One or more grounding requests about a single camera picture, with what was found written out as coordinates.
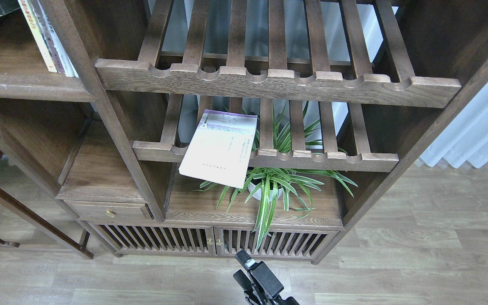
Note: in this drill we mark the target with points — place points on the wooden furniture at left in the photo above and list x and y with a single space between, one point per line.
34 244

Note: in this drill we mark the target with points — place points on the dark wooden bookshelf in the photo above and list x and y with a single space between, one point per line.
367 85

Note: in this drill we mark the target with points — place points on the spider plant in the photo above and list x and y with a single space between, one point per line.
283 184

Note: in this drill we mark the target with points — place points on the white plant pot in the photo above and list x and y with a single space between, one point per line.
258 193

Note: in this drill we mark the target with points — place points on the colourful 300 paperback book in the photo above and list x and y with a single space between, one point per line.
32 21

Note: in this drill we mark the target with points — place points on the white curtain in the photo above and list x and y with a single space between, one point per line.
465 140

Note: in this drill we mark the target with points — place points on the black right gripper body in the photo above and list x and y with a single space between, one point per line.
262 287

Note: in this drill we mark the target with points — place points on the white upright book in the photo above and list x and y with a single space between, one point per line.
75 73
55 46

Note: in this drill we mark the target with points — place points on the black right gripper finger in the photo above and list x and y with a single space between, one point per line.
244 282
245 260

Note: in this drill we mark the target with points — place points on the lavender white paperback book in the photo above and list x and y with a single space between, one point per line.
220 148

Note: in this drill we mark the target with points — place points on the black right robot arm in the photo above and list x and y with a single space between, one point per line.
288 301

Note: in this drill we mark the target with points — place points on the green and black thick book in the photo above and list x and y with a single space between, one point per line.
8 6

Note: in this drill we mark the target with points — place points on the brass drawer knob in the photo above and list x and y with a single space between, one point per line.
110 214

